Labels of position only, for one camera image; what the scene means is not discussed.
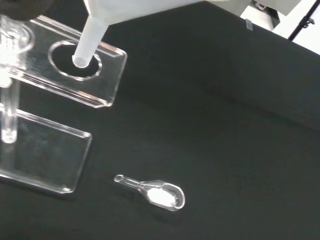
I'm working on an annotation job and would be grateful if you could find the black tripod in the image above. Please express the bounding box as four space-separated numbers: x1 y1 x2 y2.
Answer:
287 0 320 41

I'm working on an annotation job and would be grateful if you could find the black bench cloth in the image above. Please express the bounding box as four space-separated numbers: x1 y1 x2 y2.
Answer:
0 0 320 240

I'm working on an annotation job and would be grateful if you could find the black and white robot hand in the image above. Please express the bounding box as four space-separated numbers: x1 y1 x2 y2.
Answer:
0 0 52 22

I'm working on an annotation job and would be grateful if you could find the clear acrylic funnel stand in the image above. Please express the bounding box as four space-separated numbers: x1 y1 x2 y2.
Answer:
0 14 128 195

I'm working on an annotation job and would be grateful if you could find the glass weighing funnel with powder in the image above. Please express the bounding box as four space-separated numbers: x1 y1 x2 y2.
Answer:
113 174 186 212

